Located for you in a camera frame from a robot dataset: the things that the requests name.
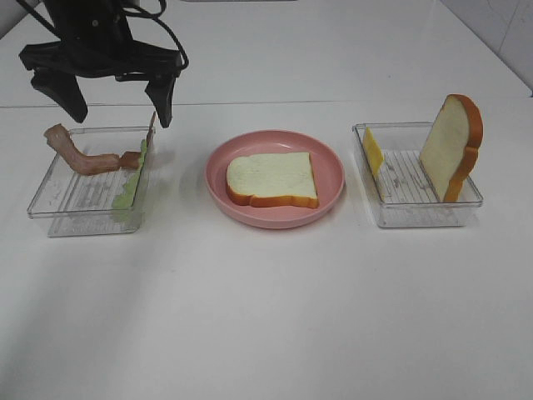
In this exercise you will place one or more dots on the yellow cheese slice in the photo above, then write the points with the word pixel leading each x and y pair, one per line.
pixel 373 152

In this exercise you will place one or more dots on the bread slice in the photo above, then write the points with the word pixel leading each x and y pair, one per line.
pixel 451 149
pixel 266 180

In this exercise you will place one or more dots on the right clear plastic tray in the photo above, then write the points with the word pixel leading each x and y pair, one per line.
pixel 401 194

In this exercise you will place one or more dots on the green lettuce leaf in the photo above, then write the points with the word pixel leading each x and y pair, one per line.
pixel 125 198

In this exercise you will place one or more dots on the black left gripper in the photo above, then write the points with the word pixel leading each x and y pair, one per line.
pixel 95 41

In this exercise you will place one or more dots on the pink round plate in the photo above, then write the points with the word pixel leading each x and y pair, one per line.
pixel 328 173

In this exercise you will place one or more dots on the left clear plastic tray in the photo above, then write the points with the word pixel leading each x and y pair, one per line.
pixel 68 204

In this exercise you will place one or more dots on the clear plastic tray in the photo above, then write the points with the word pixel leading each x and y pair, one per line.
pixel 68 204
pixel 401 194

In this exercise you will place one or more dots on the long bacon strip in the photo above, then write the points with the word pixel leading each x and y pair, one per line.
pixel 59 139

